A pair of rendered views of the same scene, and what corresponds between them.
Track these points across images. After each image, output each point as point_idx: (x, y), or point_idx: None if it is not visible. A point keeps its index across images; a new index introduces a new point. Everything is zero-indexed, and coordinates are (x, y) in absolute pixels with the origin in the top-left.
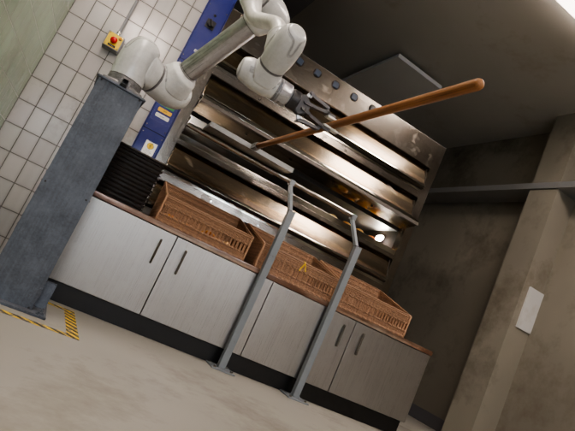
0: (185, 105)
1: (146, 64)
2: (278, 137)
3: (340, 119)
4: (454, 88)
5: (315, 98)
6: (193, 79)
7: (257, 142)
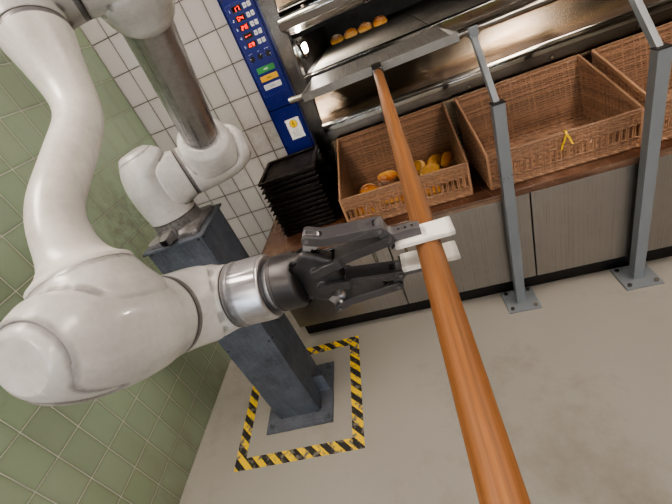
0: (248, 154)
1: (158, 193)
2: (381, 104)
3: (429, 300)
4: None
5: (327, 245)
6: (212, 139)
7: (373, 70)
